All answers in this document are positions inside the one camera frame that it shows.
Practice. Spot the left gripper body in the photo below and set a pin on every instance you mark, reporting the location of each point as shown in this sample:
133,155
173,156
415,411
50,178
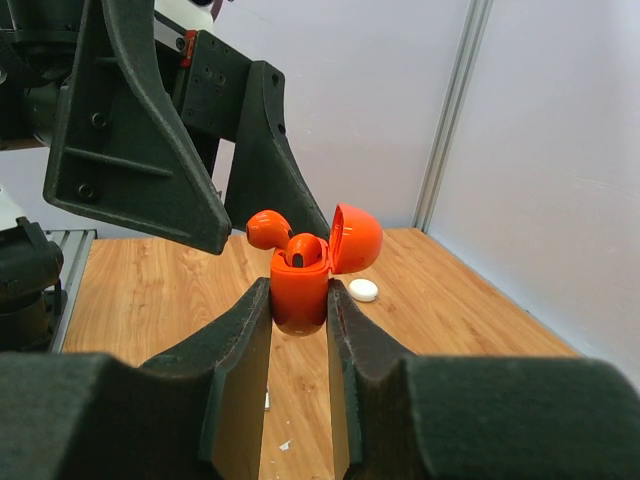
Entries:
206,81

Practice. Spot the white round case far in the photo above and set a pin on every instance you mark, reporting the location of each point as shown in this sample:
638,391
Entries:
363,290

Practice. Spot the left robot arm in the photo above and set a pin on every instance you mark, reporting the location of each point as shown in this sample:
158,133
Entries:
38,45

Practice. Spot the white earbud near left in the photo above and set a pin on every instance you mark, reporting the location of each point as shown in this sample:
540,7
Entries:
267,405

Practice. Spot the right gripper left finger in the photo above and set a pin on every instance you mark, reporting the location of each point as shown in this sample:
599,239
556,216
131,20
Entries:
193,411

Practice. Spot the orange round case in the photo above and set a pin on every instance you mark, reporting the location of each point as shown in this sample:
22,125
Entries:
299,295

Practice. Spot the orange earbud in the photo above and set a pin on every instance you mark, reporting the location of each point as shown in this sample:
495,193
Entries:
303,250
268,229

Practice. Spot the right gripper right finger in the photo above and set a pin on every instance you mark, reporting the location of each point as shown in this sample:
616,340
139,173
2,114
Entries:
399,415

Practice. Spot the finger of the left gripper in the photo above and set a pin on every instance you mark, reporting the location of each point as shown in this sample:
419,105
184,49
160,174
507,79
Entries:
120,153
264,173

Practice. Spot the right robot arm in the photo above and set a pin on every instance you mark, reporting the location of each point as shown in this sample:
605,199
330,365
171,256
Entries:
25,280

